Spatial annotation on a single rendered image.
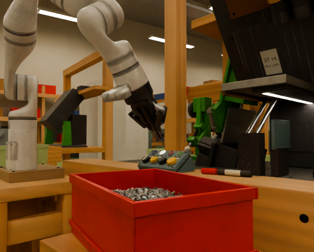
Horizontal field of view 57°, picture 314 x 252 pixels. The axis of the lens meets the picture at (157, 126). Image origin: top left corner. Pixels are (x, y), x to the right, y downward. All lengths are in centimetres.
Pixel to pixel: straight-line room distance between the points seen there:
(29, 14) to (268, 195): 78
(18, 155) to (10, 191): 16
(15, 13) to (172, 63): 93
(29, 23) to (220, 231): 77
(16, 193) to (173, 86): 99
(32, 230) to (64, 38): 768
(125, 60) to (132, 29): 887
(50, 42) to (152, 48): 324
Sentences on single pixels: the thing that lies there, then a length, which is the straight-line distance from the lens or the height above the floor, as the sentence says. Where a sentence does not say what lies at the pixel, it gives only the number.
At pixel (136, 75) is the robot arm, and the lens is 68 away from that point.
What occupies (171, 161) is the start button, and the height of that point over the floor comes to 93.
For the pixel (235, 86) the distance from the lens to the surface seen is 73.
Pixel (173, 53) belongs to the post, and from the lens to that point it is 166.
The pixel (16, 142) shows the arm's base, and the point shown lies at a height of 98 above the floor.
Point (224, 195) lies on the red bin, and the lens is 44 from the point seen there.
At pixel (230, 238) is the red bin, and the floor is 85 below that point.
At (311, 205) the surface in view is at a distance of 60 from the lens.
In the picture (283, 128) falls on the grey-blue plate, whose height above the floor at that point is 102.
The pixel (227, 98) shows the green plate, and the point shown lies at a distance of 96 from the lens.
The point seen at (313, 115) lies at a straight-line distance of 101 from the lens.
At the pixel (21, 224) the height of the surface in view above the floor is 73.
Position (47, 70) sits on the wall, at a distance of 816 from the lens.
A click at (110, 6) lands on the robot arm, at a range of 68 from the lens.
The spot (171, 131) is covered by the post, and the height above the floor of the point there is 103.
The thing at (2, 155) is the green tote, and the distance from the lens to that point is 142.
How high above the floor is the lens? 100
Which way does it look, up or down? 2 degrees up
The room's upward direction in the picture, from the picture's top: straight up
